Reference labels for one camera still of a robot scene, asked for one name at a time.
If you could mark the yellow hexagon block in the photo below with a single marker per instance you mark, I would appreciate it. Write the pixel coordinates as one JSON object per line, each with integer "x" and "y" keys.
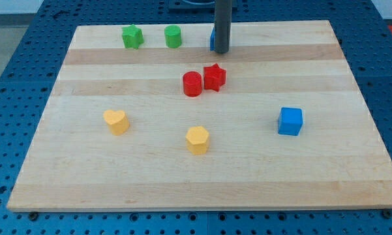
{"x": 197, "y": 139}

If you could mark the yellow heart block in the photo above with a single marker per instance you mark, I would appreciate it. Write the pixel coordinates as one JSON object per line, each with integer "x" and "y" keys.
{"x": 117, "y": 121}

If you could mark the red cylinder block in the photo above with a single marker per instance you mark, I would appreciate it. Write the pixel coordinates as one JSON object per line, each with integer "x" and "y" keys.
{"x": 192, "y": 84}

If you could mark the blue block behind rod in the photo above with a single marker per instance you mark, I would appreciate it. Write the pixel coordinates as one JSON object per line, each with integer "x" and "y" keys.
{"x": 212, "y": 40}

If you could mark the green cylinder block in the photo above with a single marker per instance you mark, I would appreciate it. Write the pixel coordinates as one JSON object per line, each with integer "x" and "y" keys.
{"x": 172, "y": 34}

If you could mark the green star block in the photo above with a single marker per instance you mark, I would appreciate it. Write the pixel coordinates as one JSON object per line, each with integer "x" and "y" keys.
{"x": 132, "y": 36}

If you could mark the red star block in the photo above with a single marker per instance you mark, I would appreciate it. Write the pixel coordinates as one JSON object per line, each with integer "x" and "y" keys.
{"x": 214, "y": 77}

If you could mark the light wooden board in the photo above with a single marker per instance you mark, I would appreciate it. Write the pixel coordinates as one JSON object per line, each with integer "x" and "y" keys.
{"x": 74, "y": 163}

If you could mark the blue cube block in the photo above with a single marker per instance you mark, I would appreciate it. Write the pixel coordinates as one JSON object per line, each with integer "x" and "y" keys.
{"x": 290, "y": 121}

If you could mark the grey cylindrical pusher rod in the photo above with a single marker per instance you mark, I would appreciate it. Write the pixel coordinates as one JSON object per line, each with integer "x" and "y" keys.
{"x": 222, "y": 25}

